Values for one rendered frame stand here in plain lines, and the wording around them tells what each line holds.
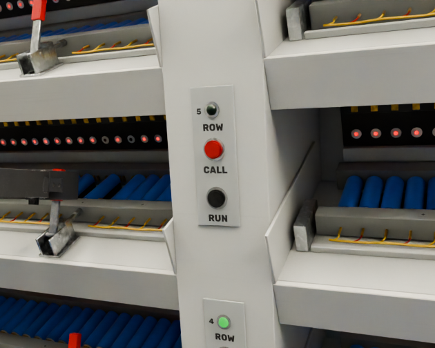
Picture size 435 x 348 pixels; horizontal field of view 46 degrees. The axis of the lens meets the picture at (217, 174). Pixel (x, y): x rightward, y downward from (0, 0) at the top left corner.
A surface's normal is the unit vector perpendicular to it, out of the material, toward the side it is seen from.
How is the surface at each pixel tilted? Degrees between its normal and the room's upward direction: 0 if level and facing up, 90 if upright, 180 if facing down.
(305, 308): 109
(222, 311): 90
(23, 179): 91
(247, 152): 90
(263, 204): 90
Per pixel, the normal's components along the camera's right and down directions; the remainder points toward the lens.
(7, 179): 0.95, 0.01
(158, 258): -0.18, -0.89
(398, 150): -0.36, 0.46
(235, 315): -0.40, 0.15
